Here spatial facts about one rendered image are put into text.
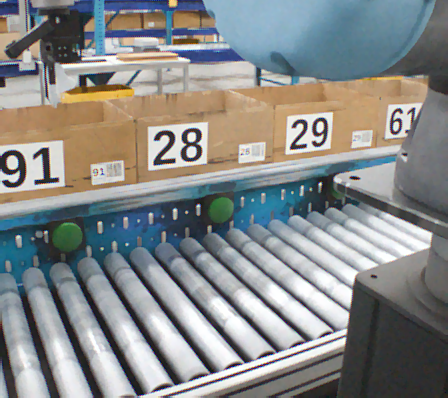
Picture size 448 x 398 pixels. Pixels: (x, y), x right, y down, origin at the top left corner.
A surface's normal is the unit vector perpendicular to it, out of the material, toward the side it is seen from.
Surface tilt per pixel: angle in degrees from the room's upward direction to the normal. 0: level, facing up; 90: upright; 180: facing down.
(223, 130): 91
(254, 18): 93
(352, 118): 91
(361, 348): 90
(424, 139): 70
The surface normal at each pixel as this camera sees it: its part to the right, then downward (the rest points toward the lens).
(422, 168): -0.90, -0.26
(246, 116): 0.47, 0.29
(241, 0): -0.84, 0.22
